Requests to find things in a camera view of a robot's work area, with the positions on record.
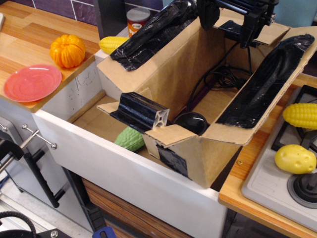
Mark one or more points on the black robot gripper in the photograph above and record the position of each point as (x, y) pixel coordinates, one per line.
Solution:
(257, 13)

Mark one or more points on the cardboard box with black tape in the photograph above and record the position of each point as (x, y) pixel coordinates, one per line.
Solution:
(169, 78)

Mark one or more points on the orange can with grey lid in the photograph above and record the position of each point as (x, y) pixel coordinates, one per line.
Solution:
(136, 19)

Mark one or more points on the black bowl in box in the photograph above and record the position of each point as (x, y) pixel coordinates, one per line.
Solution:
(193, 122)

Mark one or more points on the yellow toy corn right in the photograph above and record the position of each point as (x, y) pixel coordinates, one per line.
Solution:
(302, 115)

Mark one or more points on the yellow toy corn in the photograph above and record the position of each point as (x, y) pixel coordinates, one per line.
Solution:
(111, 43)
(302, 115)

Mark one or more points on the yellow toy corn left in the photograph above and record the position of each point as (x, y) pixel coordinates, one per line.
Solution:
(111, 43)

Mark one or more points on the yellow toy potato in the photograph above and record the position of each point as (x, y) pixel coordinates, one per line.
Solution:
(295, 159)

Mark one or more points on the green toy bitter gourd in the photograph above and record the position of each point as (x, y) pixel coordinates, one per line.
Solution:
(130, 139)

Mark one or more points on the orange plastic pumpkin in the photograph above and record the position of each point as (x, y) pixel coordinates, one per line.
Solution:
(68, 51)

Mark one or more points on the white toy stove top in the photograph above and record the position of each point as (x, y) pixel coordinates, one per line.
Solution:
(266, 183)

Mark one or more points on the black stove knob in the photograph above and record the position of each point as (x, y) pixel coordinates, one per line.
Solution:
(303, 189)

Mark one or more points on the white toy sink basin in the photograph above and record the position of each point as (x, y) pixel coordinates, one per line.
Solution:
(154, 186)

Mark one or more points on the pink plastic plate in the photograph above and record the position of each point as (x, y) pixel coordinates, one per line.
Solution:
(32, 83)

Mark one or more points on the blue clamp handle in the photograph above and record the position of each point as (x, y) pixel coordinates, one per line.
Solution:
(106, 232)

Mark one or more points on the black oven door handle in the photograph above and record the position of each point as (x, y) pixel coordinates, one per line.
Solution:
(31, 160)

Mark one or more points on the metal clamp with black handle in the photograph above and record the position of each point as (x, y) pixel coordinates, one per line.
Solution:
(14, 151)

